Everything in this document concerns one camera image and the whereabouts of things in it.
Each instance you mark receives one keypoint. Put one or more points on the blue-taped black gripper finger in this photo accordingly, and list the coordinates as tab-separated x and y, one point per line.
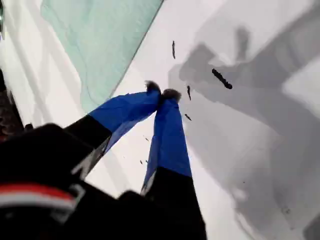
168	150
125	110

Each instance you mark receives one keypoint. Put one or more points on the pale green T-shirt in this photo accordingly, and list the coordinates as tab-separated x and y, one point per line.
100	37

